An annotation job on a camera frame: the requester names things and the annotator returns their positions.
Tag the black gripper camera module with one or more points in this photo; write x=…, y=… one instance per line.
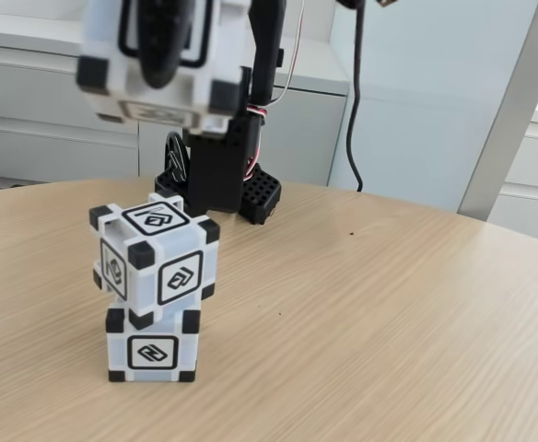
x=366, y=3

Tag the white drawer cabinet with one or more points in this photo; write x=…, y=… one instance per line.
x=536, y=184

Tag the white cube nested diamond symbol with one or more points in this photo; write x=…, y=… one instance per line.
x=177, y=276

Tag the white cube zigzag symbol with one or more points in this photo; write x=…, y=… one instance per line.
x=151, y=354

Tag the white low cabinet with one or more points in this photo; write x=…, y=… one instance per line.
x=20, y=138

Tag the black round clamp knob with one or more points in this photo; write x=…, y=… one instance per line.
x=176, y=156

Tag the white cube lettered symbol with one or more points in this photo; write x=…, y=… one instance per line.
x=223, y=41

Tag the grey metal column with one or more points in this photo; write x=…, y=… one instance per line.
x=504, y=138

